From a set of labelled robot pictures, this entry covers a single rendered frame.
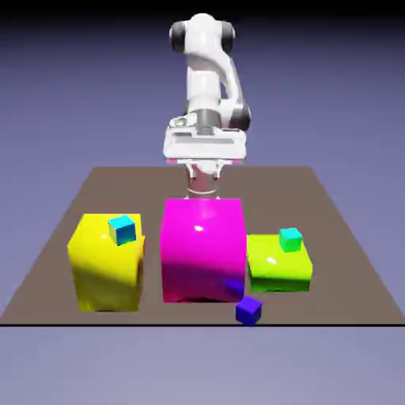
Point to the large lime green box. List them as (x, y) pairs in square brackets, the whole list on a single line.
[(275, 269)]

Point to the small blue cube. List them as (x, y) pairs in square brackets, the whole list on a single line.
[(248, 311)]

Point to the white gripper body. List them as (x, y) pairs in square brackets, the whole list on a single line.
[(205, 148)]

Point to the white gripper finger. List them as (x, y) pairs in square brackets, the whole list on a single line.
[(214, 168), (193, 168)]

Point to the small turquoise green cube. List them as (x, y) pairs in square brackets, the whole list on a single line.
[(291, 240)]

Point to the small cyan cube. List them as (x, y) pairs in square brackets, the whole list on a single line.
[(122, 231)]

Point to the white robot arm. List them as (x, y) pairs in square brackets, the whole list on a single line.
[(202, 47)]

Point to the large magenta box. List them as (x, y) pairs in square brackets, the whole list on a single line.
[(202, 246)]

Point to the large yellow box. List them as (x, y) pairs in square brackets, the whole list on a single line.
[(104, 272)]

